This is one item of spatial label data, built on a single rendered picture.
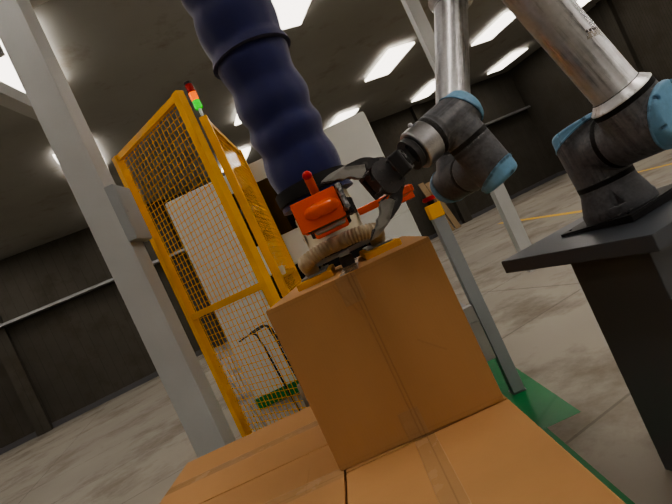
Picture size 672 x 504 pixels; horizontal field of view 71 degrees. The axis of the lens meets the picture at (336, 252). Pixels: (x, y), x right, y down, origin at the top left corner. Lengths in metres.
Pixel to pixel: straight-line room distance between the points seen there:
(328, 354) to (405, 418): 0.22
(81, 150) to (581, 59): 2.26
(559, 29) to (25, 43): 2.50
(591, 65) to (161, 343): 2.16
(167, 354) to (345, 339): 1.63
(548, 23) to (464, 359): 0.80
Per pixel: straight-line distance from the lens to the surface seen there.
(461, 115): 1.03
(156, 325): 2.58
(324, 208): 0.71
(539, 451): 0.94
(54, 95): 2.88
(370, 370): 1.08
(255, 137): 1.36
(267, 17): 1.45
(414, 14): 5.09
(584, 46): 1.32
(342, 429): 1.13
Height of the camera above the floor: 1.01
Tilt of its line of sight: 1 degrees down
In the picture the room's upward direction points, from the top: 25 degrees counter-clockwise
